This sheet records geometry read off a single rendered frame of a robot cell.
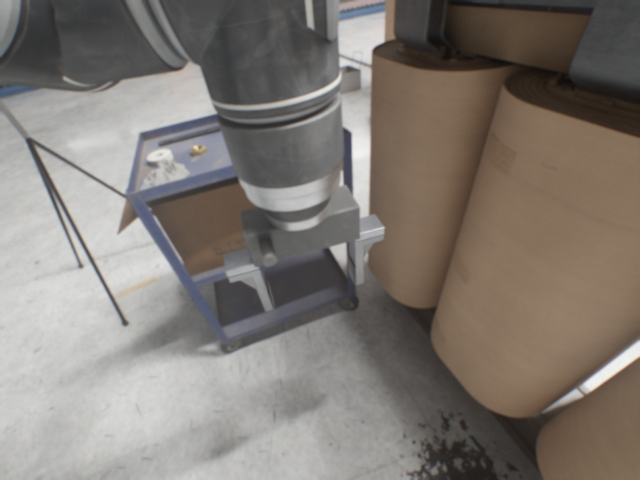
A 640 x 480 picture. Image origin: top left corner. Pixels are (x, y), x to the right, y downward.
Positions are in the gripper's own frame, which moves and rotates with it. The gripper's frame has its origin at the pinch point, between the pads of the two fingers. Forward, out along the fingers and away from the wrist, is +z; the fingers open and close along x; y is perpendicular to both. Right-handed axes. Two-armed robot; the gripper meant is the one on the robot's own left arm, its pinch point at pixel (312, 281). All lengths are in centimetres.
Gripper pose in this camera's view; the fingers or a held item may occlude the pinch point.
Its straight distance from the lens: 43.1
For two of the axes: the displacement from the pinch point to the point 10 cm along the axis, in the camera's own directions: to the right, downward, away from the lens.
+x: 9.6, -2.6, 1.1
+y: 2.5, 6.4, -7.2
